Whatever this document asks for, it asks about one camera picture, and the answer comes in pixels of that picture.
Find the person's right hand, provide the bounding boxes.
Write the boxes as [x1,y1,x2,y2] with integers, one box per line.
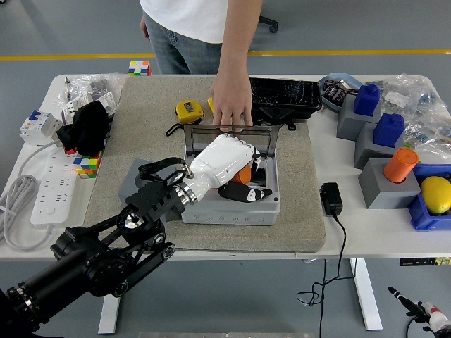
[139,12,151,39]

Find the person's left hand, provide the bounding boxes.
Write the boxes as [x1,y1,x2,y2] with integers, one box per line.
[210,70,254,133]

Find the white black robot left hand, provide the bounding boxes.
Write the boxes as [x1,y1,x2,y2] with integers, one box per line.
[183,132,274,204]

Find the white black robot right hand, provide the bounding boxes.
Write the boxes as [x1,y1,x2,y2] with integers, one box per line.
[387,286,451,338]

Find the orange cylindrical battery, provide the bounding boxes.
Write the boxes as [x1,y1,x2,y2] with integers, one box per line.
[230,165,253,184]
[383,147,420,184]

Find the grey enclosure cover clear lid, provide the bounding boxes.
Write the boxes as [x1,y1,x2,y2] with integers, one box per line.
[178,123,283,214]

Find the colourful puzzle cube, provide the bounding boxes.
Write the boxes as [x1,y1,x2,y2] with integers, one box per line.
[73,151,103,180]
[128,60,153,77]

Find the person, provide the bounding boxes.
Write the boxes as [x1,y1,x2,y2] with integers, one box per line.
[139,0,264,75]

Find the black table control panel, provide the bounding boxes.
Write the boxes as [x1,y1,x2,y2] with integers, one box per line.
[399,257,451,267]

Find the black plastic housing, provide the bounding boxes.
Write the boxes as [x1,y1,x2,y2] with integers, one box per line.
[248,77,323,131]

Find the white table leg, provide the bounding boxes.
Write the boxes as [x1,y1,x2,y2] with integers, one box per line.
[348,258,384,331]
[97,261,127,335]

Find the clear bags of small parts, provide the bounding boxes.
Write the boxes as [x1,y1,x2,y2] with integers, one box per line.
[52,72,128,117]

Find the white purple small package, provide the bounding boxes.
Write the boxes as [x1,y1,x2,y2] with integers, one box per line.
[61,91,118,123]

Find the blue storage bin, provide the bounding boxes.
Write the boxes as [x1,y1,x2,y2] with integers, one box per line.
[407,163,451,232]

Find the light blue bowl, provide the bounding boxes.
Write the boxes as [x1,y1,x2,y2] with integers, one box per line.
[318,72,364,113]

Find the grey-brown foam mat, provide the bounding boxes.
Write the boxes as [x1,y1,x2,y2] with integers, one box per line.
[81,75,326,253]

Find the dark snack packets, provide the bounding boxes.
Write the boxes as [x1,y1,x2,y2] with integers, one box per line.
[323,79,350,105]

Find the grey holder block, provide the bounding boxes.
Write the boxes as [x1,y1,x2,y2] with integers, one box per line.
[118,158,179,221]
[353,121,406,170]
[336,94,383,142]
[358,158,422,211]

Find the black power adapter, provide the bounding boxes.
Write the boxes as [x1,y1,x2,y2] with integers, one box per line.
[319,182,345,216]

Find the black cloth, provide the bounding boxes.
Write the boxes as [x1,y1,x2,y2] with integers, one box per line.
[56,101,111,157]

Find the yellow lemon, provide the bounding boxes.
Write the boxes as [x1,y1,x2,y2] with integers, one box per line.
[420,176,451,215]

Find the blue plastic bottle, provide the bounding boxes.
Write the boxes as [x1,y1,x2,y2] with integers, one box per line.
[373,112,405,149]
[353,83,381,117]

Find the white blue circuit breaker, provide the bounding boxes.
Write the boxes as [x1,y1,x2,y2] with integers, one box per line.
[19,109,63,146]

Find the white power strip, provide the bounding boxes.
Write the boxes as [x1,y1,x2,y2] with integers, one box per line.
[30,147,82,226]

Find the clear bags of components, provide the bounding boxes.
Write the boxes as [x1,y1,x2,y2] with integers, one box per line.
[380,73,451,165]

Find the yellow tape measure black strap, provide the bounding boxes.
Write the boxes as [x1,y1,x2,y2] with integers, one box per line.
[166,100,205,137]

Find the black adapter cord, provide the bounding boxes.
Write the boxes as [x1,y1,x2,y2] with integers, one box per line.
[295,213,357,338]

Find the white power strip cable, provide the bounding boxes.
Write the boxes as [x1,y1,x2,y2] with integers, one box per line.
[0,139,64,251]

